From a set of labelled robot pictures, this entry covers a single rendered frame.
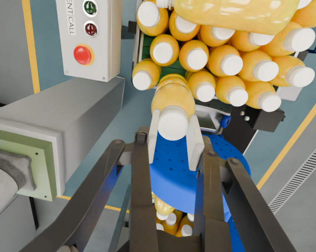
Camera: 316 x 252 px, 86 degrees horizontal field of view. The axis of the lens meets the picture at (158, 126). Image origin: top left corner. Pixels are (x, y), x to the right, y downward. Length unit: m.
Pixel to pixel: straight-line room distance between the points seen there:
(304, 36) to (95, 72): 0.41
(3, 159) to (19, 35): 1.34
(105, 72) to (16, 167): 0.49
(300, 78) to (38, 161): 0.78
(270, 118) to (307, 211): 2.40
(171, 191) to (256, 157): 1.72
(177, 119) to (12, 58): 1.91
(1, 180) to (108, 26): 0.57
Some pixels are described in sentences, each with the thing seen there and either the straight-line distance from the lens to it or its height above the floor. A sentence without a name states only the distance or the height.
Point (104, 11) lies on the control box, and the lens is 0.39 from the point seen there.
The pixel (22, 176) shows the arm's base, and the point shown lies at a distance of 0.78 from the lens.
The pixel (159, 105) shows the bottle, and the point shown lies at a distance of 0.23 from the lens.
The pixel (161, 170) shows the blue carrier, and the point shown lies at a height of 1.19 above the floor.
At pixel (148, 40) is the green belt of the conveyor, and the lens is 0.57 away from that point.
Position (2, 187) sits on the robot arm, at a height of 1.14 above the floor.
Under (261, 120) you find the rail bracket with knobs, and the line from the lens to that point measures 0.58.
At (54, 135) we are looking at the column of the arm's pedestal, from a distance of 0.70.
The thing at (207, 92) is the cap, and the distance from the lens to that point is 0.39.
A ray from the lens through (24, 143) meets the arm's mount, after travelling 0.72.
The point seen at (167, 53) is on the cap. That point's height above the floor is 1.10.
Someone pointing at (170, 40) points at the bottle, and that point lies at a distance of 0.40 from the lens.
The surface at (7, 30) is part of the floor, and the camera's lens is 2.00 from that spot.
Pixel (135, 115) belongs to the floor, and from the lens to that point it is 1.65.
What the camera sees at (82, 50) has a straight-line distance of 0.40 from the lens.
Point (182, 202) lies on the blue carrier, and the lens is 0.39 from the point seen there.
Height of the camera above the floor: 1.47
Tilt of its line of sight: 62 degrees down
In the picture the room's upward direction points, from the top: 170 degrees counter-clockwise
